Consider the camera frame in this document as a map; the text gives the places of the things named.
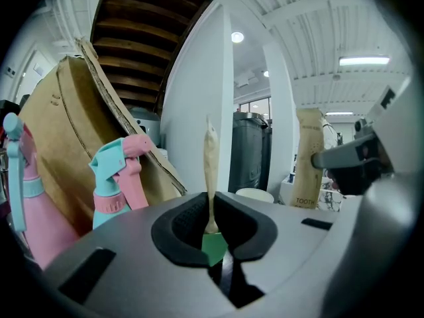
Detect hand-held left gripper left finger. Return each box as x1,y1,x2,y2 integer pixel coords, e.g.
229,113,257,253
42,191,240,318

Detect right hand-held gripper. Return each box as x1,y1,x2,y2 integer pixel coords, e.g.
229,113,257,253
310,76,424,318

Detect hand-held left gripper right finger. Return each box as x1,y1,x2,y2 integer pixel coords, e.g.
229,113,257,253
214,191,342,318

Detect paper-wrapped toothbrush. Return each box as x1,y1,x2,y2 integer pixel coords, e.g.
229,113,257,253
290,107,328,209
201,113,230,267

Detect white cup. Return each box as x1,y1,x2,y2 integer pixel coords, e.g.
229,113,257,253
235,187,275,205

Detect marble patterned container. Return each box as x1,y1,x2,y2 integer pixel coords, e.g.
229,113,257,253
317,177,345,213

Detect narrow grey waste bin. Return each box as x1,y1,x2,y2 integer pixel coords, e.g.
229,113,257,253
261,124,274,186

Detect pink spray bottle blue trigger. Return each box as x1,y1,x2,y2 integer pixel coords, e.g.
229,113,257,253
2,112,82,272

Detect teal spray bottle pink trigger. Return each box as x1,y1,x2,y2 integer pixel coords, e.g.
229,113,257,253
87,134,154,231

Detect large grey waste bin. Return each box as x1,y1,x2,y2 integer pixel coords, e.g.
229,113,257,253
227,110,270,194

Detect long rectangular ceiling light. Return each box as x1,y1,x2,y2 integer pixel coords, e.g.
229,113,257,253
338,55,392,68

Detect grey round appliance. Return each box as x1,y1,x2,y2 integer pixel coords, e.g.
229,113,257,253
128,107,162,148

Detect brown cardboard box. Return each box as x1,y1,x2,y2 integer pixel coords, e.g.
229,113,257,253
17,36,188,237

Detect wooden staircase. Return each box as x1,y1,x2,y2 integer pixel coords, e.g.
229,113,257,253
89,0,213,116

